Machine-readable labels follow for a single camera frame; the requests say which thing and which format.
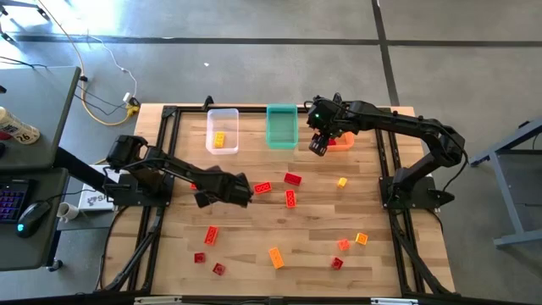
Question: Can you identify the yellow floor cable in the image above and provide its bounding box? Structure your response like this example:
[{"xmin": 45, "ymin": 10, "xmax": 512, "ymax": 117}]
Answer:
[{"xmin": 36, "ymin": 0, "xmax": 141, "ymax": 127}]

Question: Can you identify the black diagonal beam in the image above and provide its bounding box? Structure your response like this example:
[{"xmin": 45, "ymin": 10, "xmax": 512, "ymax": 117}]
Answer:
[{"xmin": 53, "ymin": 146, "xmax": 107, "ymax": 194}]

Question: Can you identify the yellow-orange two-by-four brick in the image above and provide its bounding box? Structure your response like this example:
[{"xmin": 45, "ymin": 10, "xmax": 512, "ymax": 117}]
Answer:
[{"xmin": 268, "ymin": 247, "xmax": 285, "ymax": 270}]

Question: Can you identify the orange plastic bin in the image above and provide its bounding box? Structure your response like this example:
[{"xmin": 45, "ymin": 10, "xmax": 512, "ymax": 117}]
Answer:
[{"xmin": 318, "ymin": 126, "xmax": 356, "ymax": 153}]

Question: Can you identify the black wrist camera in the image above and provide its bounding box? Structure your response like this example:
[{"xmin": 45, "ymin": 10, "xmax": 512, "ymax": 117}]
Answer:
[
  {"xmin": 308, "ymin": 133, "xmax": 331, "ymax": 158},
  {"xmin": 193, "ymin": 190, "xmax": 213, "ymax": 209}
]

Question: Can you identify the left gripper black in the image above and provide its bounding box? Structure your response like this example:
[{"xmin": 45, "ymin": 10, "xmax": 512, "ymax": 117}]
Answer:
[{"xmin": 202, "ymin": 165, "xmax": 254, "ymax": 208}]

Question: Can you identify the black computer mouse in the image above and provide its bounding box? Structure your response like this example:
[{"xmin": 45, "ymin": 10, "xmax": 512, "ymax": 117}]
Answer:
[{"xmin": 15, "ymin": 200, "xmax": 53, "ymax": 239}]

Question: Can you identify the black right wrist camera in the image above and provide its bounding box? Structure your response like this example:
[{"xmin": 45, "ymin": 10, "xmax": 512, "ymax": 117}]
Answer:
[{"xmin": 308, "ymin": 133, "xmax": 331, "ymax": 158}]

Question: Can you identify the black aluminium table frame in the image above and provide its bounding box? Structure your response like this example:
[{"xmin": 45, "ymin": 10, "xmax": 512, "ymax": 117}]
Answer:
[{"xmin": 95, "ymin": 91, "xmax": 457, "ymax": 297}]

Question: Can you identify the white printed sheet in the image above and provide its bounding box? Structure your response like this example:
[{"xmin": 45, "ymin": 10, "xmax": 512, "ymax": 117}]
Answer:
[{"xmin": 78, "ymin": 164, "xmax": 115, "ymax": 212}]

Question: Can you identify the silver metal bracket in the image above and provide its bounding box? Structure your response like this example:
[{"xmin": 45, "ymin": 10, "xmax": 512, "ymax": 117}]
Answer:
[
  {"xmin": 134, "ymin": 296, "xmax": 182, "ymax": 305},
  {"xmin": 370, "ymin": 297, "xmax": 419, "ymax": 305}
]

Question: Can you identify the black backlit keyboard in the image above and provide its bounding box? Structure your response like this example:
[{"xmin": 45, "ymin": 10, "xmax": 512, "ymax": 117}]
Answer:
[{"xmin": 0, "ymin": 177, "xmax": 37, "ymax": 225}]

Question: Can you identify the teal plastic bin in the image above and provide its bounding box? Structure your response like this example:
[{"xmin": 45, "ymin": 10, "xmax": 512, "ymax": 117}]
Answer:
[{"xmin": 265, "ymin": 103, "xmax": 299, "ymax": 150}]

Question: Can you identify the blue-grey metal table frame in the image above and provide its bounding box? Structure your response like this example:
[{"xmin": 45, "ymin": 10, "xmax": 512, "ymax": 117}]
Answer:
[{"xmin": 465, "ymin": 117, "xmax": 542, "ymax": 249}]

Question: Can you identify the black stand leg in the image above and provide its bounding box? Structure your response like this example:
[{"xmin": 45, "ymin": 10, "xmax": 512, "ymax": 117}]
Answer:
[{"xmin": 0, "ymin": 0, "xmax": 51, "ymax": 21}]

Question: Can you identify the black thin floor cable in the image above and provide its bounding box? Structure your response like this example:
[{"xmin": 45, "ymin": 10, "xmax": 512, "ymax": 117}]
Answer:
[{"xmin": 0, "ymin": 56, "xmax": 47, "ymax": 69}]

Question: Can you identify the white mug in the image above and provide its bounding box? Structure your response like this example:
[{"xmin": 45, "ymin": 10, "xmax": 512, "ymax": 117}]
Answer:
[{"xmin": 57, "ymin": 201, "xmax": 80, "ymax": 224}]

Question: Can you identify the white floor cable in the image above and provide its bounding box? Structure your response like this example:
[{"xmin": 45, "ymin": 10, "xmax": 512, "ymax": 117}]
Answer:
[{"xmin": 86, "ymin": 33, "xmax": 139, "ymax": 101}]

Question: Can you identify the white labelled bottle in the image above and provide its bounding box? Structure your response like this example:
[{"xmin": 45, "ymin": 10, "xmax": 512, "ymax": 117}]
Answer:
[{"xmin": 0, "ymin": 105, "xmax": 41, "ymax": 146}]

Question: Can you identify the dark grey desk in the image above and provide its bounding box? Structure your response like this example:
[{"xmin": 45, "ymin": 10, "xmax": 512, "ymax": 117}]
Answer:
[
  {"xmin": 0, "ymin": 65, "xmax": 81, "ymax": 170},
  {"xmin": 0, "ymin": 167, "xmax": 71, "ymax": 272}
]

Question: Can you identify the clear plastic bin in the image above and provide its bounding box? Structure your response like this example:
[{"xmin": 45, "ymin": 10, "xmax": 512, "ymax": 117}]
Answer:
[{"xmin": 204, "ymin": 108, "xmax": 240, "ymax": 156}]

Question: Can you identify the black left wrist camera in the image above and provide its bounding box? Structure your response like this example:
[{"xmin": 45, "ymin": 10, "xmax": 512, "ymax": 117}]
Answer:
[{"xmin": 193, "ymin": 190, "xmax": 213, "ymax": 209}]

